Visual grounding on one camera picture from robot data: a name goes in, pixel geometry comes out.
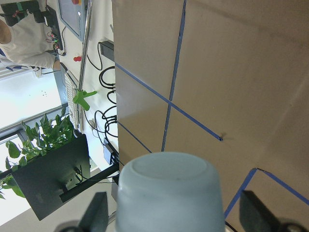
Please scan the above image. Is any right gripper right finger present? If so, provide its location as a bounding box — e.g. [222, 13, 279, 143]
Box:
[239, 190, 288, 232]

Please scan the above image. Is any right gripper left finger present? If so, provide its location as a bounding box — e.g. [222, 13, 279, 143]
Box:
[78, 192, 108, 232]

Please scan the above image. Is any light blue plastic cup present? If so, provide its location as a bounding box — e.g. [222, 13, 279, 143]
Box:
[115, 152, 225, 232]

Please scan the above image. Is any black monitor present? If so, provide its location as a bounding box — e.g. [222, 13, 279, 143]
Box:
[12, 134, 90, 220]

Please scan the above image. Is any green potted plant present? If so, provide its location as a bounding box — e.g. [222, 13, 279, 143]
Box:
[0, 108, 75, 198]

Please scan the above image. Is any metal reacher grabber tool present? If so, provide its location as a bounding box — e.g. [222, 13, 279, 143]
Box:
[73, 0, 97, 111]

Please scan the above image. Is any white keyboard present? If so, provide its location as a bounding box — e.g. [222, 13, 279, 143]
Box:
[64, 70, 84, 132]

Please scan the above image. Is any black power adapter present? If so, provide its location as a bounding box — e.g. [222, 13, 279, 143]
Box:
[99, 41, 114, 61]

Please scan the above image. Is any person in white t-shirt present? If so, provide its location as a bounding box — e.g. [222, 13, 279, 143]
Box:
[0, 9, 60, 70]

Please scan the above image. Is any blue teach pendant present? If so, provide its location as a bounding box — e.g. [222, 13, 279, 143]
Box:
[57, 0, 89, 42]

